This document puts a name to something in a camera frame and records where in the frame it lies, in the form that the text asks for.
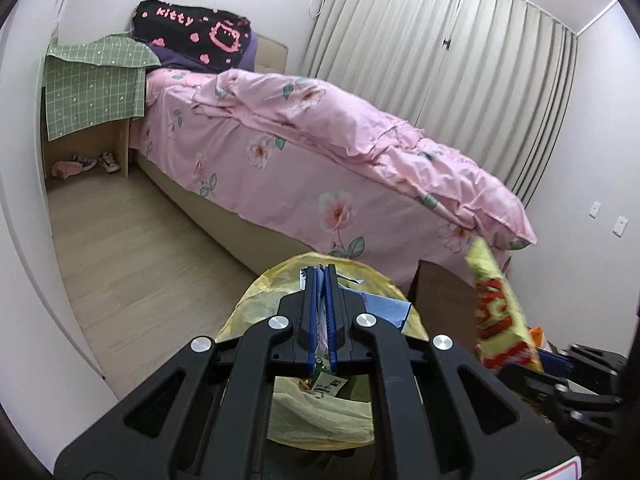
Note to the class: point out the yellow red snack wrapper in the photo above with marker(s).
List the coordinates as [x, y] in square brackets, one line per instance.
[495, 310]

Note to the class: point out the grey pleated curtain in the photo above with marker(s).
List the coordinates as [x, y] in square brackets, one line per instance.
[425, 60]

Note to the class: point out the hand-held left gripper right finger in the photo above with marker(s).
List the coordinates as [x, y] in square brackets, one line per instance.
[331, 310]

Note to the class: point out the green white carton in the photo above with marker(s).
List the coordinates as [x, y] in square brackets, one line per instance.
[327, 385]

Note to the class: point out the light blue packet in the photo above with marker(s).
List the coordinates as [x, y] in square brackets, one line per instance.
[385, 310]

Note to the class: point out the beige bed frame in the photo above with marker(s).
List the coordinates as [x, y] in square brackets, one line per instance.
[220, 220]

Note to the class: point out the white wall switch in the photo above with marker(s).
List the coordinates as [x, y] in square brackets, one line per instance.
[595, 208]
[620, 226]

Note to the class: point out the pink floral duvet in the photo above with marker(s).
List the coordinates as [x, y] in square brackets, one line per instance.
[350, 125]

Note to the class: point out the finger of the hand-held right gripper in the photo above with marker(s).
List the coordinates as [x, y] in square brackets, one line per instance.
[555, 360]
[530, 385]

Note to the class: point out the white sneaker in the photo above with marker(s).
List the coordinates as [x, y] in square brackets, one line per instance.
[108, 162]
[85, 162]

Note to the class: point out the pink floral bed sheet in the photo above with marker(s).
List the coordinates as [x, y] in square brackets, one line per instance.
[260, 180]

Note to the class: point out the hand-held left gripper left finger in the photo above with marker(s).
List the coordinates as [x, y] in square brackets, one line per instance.
[314, 310]

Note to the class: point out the wooden nightstand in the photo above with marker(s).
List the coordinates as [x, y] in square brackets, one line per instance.
[122, 145]

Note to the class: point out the pink slipper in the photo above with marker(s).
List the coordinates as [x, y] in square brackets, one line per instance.
[67, 170]

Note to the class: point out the black pink cat blanket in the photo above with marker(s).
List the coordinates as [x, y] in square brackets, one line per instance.
[190, 35]

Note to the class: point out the yellow plastic trash bag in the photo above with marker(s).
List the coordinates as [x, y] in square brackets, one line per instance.
[310, 415]

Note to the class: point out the green checked cloth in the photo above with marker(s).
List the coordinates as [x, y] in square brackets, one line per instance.
[90, 90]

